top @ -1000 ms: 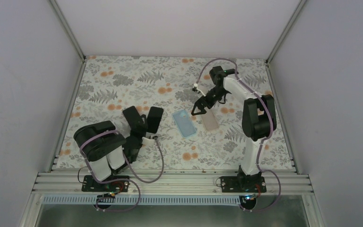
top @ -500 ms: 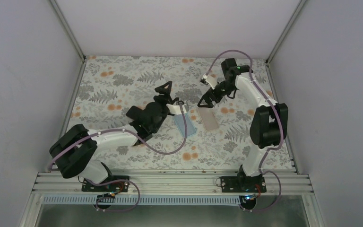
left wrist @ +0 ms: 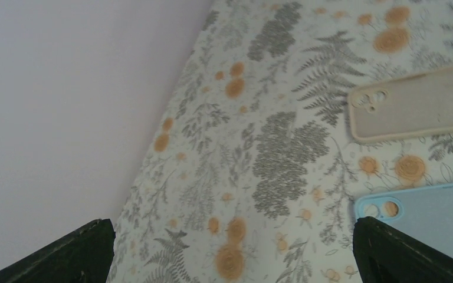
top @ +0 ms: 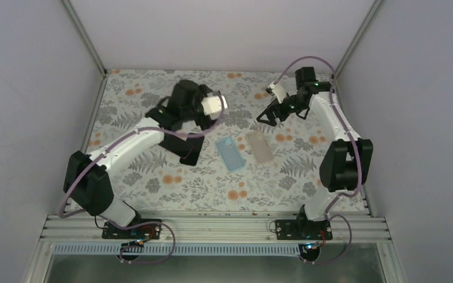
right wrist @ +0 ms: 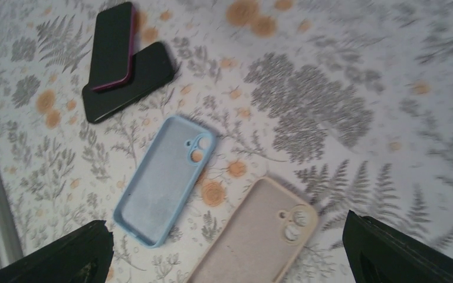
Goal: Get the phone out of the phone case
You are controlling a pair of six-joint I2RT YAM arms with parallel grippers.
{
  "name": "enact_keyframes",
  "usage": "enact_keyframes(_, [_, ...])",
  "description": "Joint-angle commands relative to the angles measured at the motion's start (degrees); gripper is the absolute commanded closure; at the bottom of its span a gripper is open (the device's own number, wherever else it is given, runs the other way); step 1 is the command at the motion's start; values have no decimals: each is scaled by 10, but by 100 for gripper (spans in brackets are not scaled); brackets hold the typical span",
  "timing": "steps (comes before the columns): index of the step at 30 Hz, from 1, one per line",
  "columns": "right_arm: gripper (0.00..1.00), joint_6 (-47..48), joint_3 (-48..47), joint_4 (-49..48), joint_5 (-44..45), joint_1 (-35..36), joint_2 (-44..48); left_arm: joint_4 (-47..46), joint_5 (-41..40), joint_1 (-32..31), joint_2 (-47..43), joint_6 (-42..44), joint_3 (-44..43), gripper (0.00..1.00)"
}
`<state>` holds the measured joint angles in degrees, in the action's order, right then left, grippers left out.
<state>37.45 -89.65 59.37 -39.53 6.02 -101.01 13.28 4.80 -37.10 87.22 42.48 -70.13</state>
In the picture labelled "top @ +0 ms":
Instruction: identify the cream phone case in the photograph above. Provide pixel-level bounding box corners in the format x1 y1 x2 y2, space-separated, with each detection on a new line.
246 130 274 164

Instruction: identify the phone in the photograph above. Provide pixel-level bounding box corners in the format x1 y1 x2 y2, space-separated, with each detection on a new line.
215 137 245 172

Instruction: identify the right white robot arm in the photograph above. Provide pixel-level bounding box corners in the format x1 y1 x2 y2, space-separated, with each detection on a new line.
257 67 373 240

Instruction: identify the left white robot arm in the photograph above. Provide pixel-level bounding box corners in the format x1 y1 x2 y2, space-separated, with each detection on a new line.
64 80 228 239

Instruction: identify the floral patterned table mat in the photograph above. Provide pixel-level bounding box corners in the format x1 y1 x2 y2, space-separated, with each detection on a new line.
88 69 330 213

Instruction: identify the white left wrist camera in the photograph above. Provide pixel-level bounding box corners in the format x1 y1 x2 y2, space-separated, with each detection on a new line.
201 94 228 116

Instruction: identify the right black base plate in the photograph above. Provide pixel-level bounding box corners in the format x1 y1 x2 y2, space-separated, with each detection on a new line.
275 219 333 241

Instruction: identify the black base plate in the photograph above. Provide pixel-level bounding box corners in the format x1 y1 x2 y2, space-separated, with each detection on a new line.
101 218 162 241
275 219 333 241

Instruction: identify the aluminium frame right rail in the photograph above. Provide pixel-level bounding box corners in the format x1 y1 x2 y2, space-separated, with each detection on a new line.
331 0 383 218

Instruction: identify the aluminium frame rail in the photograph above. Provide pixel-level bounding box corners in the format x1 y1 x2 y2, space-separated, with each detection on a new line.
331 0 383 218
56 0 108 215

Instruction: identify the aluminium front rail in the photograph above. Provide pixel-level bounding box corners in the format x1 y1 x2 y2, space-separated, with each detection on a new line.
40 213 392 243

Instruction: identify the aluminium frame left rail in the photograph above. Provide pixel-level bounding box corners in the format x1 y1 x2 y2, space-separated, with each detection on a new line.
56 0 108 215

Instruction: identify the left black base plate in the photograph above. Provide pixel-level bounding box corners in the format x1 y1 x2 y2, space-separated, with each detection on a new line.
101 218 162 241

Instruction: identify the white slotted cable duct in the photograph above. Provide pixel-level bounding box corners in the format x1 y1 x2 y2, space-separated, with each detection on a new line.
53 242 300 256

